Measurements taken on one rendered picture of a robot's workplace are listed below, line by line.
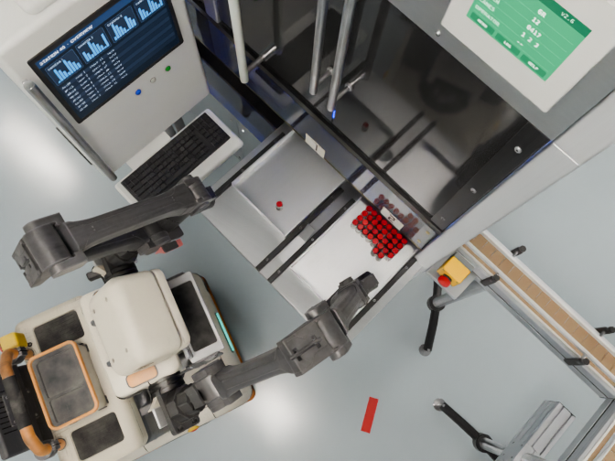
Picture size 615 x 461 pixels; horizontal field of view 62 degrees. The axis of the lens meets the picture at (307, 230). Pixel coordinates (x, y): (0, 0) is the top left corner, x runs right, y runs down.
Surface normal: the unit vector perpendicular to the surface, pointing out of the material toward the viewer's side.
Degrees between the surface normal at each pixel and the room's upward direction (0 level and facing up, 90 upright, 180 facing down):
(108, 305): 48
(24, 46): 90
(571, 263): 0
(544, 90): 90
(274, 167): 0
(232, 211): 0
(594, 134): 90
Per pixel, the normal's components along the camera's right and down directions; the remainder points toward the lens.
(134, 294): 0.64, -0.47
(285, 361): -0.63, 0.33
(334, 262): 0.04, -0.25
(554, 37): -0.71, 0.67
